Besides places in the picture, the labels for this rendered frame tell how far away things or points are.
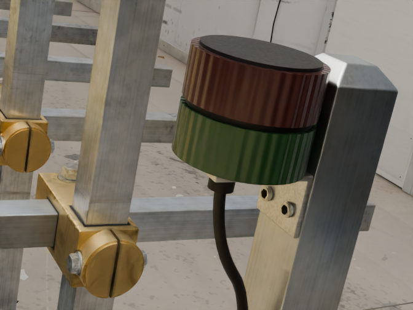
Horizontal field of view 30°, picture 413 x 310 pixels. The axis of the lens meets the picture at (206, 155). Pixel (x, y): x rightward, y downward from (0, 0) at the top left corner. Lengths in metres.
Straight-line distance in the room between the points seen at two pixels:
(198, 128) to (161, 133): 0.62
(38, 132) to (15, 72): 0.06
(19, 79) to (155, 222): 0.23
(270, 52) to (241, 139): 0.04
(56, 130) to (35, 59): 0.11
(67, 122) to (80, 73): 0.27
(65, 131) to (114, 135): 0.32
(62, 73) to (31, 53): 0.34
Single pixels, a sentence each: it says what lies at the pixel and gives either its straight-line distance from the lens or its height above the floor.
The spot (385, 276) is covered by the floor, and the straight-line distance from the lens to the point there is 3.04.
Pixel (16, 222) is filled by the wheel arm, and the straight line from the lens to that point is 0.63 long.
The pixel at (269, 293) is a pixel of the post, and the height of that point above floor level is 1.05.
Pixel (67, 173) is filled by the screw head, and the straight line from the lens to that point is 0.67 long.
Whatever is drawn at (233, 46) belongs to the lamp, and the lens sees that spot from 0.32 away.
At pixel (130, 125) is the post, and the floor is 1.05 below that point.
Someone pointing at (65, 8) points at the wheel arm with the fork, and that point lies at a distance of 1.65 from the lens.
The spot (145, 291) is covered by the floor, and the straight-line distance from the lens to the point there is 2.52.
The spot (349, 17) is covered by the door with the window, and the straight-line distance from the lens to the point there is 4.41.
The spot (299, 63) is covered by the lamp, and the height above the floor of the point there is 1.17.
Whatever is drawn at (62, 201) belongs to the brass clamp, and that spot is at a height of 0.97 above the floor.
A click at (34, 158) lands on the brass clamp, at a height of 0.94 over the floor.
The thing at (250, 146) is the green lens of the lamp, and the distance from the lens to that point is 0.31.
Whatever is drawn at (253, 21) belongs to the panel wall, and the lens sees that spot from 5.13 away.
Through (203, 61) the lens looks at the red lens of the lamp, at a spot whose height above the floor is 1.16.
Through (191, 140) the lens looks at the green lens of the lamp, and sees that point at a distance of 0.32.
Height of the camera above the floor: 1.23
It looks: 18 degrees down
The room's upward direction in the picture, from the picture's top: 11 degrees clockwise
